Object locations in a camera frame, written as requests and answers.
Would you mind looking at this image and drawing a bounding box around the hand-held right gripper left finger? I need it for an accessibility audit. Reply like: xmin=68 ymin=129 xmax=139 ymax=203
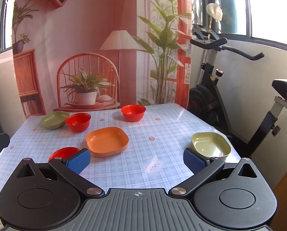
xmin=15 ymin=148 xmax=105 ymax=198

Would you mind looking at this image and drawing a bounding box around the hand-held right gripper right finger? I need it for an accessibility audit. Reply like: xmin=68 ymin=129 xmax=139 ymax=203
xmin=168 ymin=147 xmax=259 ymax=199

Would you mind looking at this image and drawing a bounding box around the red plastic bowl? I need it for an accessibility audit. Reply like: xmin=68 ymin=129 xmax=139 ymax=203
xmin=66 ymin=113 xmax=92 ymax=133
xmin=121 ymin=104 xmax=147 ymax=123
xmin=48 ymin=147 xmax=80 ymax=163

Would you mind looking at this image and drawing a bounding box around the green plastic plate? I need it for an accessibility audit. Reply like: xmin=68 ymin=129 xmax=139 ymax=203
xmin=191 ymin=132 xmax=232 ymax=160
xmin=40 ymin=111 xmax=70 ymax=130

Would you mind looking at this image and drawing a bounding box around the orange plastic plate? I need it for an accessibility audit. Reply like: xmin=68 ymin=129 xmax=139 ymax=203
xmin=85 ymin=126 xmax=130 ymax=158

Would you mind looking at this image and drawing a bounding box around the blue plaid tablecloth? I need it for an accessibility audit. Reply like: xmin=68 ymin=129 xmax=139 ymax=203
xmin=0 ymin=102 xmax=243 ymax=200

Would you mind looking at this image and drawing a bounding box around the black exercise bike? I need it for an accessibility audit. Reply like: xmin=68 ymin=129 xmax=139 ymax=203
xmin=187 ymin=24 xmax=287 ymax=158

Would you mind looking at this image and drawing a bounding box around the printed room backdrop cloth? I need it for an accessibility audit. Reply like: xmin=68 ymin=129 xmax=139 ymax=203
xmin=12 ymin=0 xmax=193 ymax=120

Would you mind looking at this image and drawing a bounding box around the white plastic bag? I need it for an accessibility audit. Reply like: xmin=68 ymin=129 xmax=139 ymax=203
xmin=206 ymin=3 xmax=223 ymax=21

